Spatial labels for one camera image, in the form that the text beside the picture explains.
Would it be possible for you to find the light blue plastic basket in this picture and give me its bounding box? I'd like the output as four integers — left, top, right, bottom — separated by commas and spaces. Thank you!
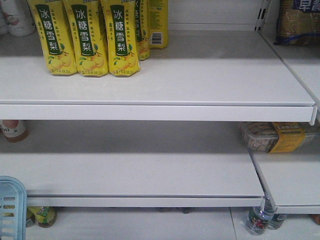
0, 176, 27, 240

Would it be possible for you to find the white right shelf unit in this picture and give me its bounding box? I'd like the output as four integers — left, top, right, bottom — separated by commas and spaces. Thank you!
0, 0, 320, 207

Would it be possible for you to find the clear biscuit box yellow band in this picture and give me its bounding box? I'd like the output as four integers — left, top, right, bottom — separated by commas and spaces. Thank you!
239, 122, 320, 153

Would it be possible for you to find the yellow pear drink bottle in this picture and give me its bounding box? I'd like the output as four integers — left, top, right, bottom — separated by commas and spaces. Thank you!
148, 0, 169, 49
27, 0, 78, 76
100, 0, 141, 77
63, 0, 109, 77
134, 0, 150, 61

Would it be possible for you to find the clear water bottle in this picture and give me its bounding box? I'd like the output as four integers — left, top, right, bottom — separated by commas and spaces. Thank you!
245, 197, 275, 236
267, 213, 288, 230

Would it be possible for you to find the orange C100 drink bottle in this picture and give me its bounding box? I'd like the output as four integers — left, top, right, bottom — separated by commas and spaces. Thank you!
0, 120, 29, 143

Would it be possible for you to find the yellow lemon tea bottle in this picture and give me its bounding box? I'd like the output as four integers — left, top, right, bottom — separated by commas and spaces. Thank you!
25, 209, 35, 228
35, 206, 57, 228

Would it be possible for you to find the blue breakfast biscuit bag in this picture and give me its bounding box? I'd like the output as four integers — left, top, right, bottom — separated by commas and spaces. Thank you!
275, 0, 320, 46

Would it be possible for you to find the white peach drink bottle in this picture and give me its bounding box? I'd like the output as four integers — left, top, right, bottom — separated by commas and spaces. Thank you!
0, 0, 36, 37

